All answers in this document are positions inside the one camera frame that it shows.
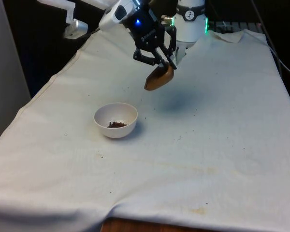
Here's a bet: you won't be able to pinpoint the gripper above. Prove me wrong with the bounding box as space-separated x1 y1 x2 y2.
122 4 179 71

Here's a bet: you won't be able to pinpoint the coffee beans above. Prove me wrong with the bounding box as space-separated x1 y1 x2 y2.
106 120 128 129

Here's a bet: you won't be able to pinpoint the white bowl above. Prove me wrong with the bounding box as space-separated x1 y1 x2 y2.
93 102 139 139

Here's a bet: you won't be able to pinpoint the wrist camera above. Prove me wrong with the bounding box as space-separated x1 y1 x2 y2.
98 0 141 31

